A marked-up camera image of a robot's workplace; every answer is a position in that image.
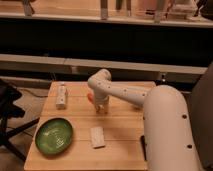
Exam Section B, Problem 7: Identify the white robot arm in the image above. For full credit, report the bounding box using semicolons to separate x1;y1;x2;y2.
87;69;201;171

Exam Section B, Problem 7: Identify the black remote control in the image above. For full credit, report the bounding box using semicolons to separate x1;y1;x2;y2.
140;135;147;161

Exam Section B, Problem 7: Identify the white small bottle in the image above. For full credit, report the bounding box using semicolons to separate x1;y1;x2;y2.
56;83;67;110

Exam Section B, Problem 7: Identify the white sponge block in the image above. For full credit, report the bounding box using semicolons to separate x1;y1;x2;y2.
90;127;105;148

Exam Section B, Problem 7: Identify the black office chair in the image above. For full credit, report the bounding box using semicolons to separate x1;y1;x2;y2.
0;79;38;162

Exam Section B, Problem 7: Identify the green glazed bowl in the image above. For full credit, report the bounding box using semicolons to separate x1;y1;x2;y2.
35;118;73;155

